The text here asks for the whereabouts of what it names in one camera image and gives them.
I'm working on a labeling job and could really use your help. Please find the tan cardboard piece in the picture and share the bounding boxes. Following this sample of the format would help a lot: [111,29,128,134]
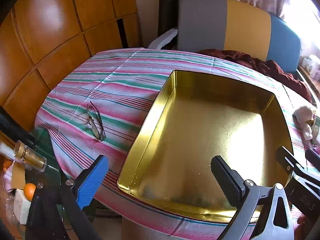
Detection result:
[12,162,26,189]

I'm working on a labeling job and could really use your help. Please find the wooden wardrobe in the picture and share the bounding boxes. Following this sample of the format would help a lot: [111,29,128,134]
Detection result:
[0,0,143,130]

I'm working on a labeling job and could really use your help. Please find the eyeglasses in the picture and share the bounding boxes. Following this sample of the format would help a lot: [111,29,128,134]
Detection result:
[86,102,107,142]

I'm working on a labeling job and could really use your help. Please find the white medicine box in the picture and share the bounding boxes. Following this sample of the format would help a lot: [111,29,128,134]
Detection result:
[301,54,320,79]

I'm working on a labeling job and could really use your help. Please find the orange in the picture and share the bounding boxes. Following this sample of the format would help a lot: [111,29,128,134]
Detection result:
[24,183,37,202]

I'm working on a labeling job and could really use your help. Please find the striped tablecloth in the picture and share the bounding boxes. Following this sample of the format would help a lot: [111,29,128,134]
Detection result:
[34,48,320,240]

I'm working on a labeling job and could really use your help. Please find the glass jar with gold lid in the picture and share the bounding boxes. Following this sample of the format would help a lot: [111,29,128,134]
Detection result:
[14,141,48,172]

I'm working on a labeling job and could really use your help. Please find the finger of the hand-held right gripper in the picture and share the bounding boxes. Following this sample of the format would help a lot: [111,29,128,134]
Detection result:
[276,146,310,180]
[305,149,320,174]

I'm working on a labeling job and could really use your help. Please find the pale chair armrest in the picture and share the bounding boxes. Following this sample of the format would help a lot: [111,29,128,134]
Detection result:
[147,28,178,50]

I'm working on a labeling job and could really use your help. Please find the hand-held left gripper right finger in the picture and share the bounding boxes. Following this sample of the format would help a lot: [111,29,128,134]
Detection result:
[211,155,294,240]

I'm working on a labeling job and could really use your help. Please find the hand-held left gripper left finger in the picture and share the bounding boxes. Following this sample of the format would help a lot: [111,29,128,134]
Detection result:
[59,154,110,240]

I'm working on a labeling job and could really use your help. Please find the gold tin tray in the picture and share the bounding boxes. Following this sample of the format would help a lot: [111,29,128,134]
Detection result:
[117,70,293,223]

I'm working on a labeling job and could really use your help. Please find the black rolled mat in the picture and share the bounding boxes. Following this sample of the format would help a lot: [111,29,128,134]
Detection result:
[158,0,181,44]

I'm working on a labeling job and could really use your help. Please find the white roll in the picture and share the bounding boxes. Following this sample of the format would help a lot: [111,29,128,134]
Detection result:
[0,142,19,161]

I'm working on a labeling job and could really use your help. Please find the white carton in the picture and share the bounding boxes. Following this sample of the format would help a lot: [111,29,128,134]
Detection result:
[13,189,33,225]

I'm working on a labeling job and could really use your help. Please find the dark red cloth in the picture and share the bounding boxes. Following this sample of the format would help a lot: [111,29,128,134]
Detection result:
[196,49,313,103]

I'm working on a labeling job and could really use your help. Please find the grey yellow blue chair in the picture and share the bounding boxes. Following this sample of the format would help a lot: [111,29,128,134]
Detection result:
[176,0,302,73]

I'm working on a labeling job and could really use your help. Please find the dark green cover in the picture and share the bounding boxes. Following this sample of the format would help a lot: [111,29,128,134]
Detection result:
[30,127,63,188]

